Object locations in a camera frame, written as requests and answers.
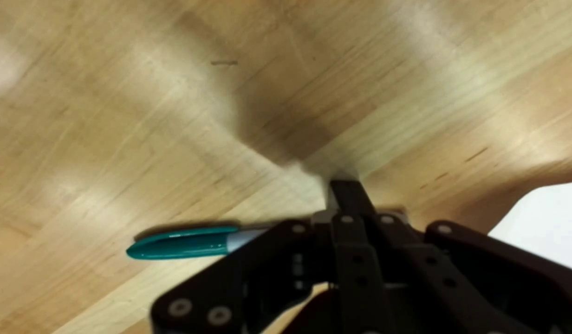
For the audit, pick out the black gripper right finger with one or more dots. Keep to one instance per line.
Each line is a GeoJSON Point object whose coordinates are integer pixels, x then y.
{"type": "Point", "coordinates": [473, 285]}

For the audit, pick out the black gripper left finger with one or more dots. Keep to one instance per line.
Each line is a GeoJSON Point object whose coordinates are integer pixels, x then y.
{"type": "Point", "coordinates": [250, 280]}

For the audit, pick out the green capped white marker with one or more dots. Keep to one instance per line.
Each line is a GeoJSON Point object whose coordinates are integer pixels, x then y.
{"type": "Point", "coordinates": [187, 243]}

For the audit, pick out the white paper sheet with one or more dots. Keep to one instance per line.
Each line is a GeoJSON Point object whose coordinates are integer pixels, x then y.
{"type": "Point", "coordinates": [547, 224]}

